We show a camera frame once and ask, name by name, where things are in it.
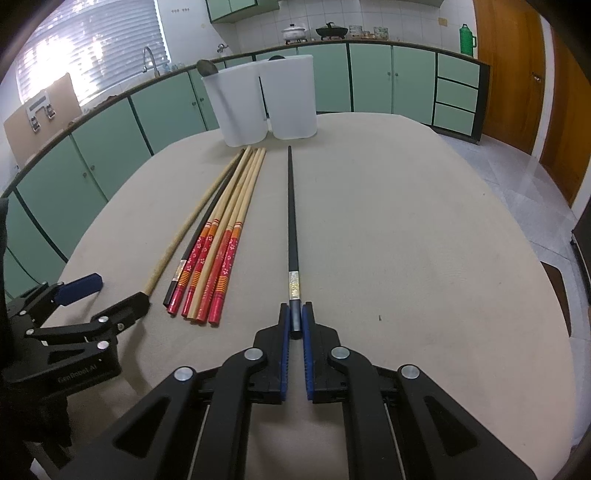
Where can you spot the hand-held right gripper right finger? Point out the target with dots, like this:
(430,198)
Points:
(307,364)

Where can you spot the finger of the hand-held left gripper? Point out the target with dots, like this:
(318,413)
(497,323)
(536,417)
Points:
(129,309)
(81,288)

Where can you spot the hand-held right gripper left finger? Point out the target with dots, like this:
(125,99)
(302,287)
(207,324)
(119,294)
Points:
(286,355)

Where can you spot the plain tan wooden chopstick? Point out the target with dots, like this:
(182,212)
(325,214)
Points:
(178,235)

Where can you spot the black chopstick with striped end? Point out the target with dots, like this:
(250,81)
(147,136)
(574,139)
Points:
(203,221)

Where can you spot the black chopstick with silver band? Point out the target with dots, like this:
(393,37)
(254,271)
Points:
(291,230)

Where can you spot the white plastic utensil holder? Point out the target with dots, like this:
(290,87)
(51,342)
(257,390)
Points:
(291,97)
(235,106)

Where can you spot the green lower kitchen cabinets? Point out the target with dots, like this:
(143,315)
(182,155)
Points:
(111,134)

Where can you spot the green kitchen cabinets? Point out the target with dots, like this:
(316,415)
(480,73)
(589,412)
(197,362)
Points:
(111,134)
(231,8)

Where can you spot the brown cardboard box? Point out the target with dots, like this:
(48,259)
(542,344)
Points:
(60,101)

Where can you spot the curved metal sink faucet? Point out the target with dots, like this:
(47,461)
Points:
(147,53)

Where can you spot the white window blind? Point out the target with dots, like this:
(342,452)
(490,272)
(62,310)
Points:
(92,41)

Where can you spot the dark object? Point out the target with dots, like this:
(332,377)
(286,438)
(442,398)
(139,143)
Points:
(581,267)

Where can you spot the green upper kitchen cabinets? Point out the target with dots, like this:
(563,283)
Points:
(231,8)

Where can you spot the white cooking pot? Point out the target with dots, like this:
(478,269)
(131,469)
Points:
(294,33)

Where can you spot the black wok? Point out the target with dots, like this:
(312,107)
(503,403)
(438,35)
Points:
(331,31)

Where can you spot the glass jar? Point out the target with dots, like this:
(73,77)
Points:
(381,32)
(355,31)

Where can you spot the brown wooden door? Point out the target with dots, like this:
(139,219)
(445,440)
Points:
(568,129)
(508,69)

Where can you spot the green thermos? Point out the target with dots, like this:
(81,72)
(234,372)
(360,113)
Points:
(466,41)

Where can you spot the wall-mounted tap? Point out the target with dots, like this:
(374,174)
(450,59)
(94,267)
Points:
(222,47)

